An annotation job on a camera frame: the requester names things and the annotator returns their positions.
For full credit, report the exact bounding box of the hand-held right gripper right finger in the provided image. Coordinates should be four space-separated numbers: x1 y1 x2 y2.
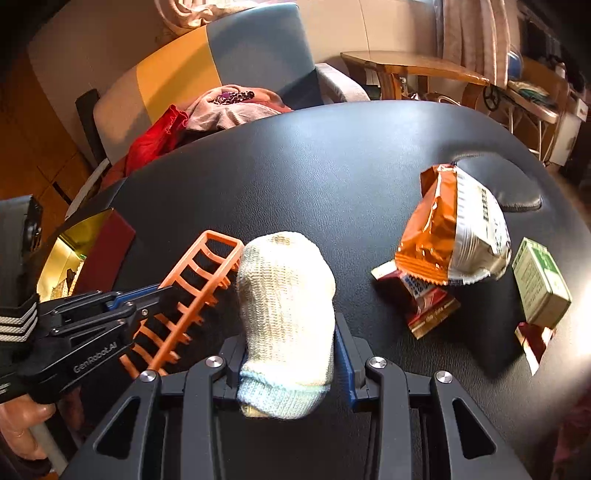
335 313 532 480

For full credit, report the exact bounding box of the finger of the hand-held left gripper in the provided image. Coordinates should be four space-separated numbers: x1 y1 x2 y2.
39 285 162 320
49 285 179 341

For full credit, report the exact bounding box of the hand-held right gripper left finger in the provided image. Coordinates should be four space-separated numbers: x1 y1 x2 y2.
60 339 243 480

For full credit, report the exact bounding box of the red box with gold interior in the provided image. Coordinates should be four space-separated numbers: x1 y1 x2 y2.
36 207 137 302

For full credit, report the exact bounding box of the orange plastic rack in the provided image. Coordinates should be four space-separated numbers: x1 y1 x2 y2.
119 229 246 380

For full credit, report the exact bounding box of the cream sock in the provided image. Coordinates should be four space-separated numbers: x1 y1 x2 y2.
235 231 337 420

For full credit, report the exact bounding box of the red-brown sachet with gold edge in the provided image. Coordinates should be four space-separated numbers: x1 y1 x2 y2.
371 262 462 341

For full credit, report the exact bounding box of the orange and white snack packet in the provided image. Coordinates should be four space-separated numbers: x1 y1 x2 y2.
394 163 513 287

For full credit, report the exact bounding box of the small dark red packet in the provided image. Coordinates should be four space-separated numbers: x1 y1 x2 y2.
514 321 556 376

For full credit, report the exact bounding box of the small green and cream box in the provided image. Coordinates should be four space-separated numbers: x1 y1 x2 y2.
511 237 573 330

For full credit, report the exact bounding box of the person's left hand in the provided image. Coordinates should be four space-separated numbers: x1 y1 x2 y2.
0 396 57 462

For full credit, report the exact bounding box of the red cloth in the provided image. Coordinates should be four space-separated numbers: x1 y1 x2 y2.
124 104 191 177

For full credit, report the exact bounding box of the pile of clothes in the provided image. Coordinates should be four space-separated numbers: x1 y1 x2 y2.
184 84 293 133

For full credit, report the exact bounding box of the purple beaded item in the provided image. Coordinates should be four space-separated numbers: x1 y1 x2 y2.
209 89 256 106

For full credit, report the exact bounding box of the blue and yellow armchair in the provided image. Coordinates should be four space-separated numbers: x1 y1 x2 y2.
27 0 371 186

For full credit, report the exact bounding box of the black table cushion insert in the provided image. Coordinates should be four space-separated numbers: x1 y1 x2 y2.
454 154 544 212

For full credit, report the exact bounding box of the grey armrest cover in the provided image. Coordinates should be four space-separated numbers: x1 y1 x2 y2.
316 62 371 103

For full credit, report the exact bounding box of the pink patterned curtain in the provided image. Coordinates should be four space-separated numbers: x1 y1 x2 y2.
440 0 514 89
154 0 260 29

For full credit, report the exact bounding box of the wooden side table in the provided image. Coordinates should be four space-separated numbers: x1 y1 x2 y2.
340 49 491 110

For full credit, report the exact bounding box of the white metal chair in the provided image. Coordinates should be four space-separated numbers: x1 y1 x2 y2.
480 44 560 158

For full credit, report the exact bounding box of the white cabinet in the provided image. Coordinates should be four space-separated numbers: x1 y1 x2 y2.
549 87 590 168

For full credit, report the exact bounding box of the green folded clothing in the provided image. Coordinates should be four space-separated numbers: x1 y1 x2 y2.
508 80 555 108

